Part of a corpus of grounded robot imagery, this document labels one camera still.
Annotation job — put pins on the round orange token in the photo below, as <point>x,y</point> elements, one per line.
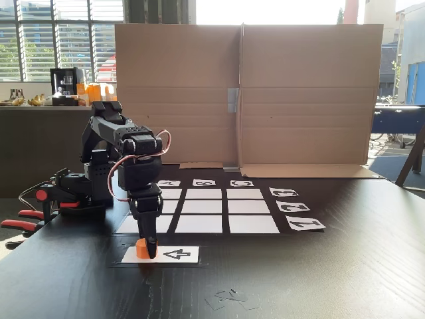
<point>141,251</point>

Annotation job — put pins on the white nine-square grid sheet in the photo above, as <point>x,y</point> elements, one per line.
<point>199,224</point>

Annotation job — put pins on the paper label letter A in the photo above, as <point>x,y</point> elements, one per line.
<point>171,183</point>

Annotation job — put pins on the white arrow paper sheet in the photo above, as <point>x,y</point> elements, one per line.
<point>127,256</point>

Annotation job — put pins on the paper label letter B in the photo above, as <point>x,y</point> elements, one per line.
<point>204,182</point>

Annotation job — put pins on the orange carton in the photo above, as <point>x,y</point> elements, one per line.
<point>94,93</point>
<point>82,93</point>
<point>111,96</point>

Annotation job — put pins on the grey tape strip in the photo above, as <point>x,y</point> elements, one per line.
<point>231,168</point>
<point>233,99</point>

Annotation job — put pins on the paper label letter C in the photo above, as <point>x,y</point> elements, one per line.
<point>242,183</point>

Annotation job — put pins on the red and black clamp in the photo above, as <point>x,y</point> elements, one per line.
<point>41,196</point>
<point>20,226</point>

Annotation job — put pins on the dark counter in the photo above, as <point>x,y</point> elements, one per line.
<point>33,149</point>

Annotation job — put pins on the black coffee machine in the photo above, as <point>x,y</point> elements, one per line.
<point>64,86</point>

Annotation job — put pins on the yellow banana bunch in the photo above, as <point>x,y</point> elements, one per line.
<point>18,101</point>
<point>36,100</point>

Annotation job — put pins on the paper label number 3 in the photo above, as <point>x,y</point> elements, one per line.
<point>284,192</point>

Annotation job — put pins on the paper label number 2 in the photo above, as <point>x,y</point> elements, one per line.
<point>293,206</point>

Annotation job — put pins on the paper label number 1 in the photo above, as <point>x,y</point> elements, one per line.
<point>305,224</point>

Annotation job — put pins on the brown cardboard screen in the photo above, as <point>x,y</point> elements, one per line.
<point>299,99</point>

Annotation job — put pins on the blue football table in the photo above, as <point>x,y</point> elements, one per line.
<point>398,119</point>

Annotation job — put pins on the dark wooden stand leg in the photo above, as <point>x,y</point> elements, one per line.
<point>410,159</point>

